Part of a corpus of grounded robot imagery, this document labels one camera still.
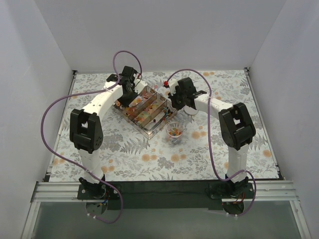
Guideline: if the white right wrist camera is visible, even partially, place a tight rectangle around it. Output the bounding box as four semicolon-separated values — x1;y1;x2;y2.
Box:
163;79;178;96

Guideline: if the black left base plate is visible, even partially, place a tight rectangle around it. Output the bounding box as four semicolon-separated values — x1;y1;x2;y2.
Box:
76;184;121;209

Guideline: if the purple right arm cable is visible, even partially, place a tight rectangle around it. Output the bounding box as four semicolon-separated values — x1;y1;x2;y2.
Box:
167;69;255;217

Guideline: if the clear compartment candy box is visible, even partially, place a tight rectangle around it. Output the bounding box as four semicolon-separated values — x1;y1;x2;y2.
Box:
114;86;177;139

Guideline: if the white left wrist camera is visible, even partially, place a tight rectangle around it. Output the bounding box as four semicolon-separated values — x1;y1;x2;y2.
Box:
134;79;148;94

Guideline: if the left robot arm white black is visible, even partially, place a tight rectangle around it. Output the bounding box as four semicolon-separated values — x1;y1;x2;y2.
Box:
70;66;145;199

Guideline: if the floral table mat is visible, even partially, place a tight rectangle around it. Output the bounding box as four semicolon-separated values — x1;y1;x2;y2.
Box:
48;70;279;182

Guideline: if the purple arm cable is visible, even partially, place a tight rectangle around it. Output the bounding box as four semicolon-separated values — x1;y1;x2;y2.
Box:
41;50;143;224
167;69;255;217

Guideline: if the clear glass jar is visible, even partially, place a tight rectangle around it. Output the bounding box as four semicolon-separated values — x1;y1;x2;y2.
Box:
166;122;184;144

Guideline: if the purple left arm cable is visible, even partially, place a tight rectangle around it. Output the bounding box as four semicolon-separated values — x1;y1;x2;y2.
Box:
41;50;143;224

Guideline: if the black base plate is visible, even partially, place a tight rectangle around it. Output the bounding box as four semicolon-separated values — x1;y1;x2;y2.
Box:
76;184;121;209
208;183;255;216

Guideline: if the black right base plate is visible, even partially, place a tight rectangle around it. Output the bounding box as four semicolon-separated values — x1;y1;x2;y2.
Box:
208;183;255;216

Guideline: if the aluminium frame rail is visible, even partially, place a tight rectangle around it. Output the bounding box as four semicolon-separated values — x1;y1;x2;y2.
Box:
21;180;311;239

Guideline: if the round metal jar lid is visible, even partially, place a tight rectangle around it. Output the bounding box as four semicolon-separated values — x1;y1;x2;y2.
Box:
184;107;198;116

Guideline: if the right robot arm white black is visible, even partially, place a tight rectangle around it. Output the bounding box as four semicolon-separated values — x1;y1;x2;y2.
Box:
163;77;256;198

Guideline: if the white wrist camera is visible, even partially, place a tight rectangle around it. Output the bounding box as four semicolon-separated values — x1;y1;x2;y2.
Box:
134;79;148;94
163;79;178;96

